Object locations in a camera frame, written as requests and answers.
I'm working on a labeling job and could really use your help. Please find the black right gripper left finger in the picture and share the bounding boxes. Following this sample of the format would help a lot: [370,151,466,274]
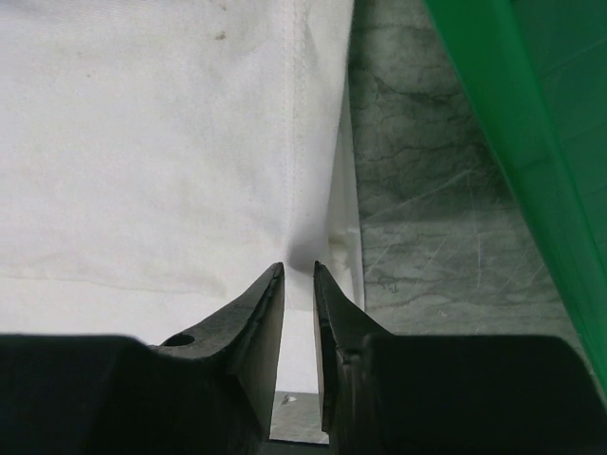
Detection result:
[1,263,285,454]

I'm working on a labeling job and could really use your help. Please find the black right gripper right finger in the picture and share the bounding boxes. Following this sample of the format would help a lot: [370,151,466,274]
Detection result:
[313,264,606,454]

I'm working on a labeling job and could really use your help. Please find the white t shirt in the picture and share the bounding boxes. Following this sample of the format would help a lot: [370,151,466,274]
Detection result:
[1,1,362,393]

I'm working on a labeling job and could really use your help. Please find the green plastic tray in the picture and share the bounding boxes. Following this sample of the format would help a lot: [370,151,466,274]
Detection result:
[428,1,606,381]

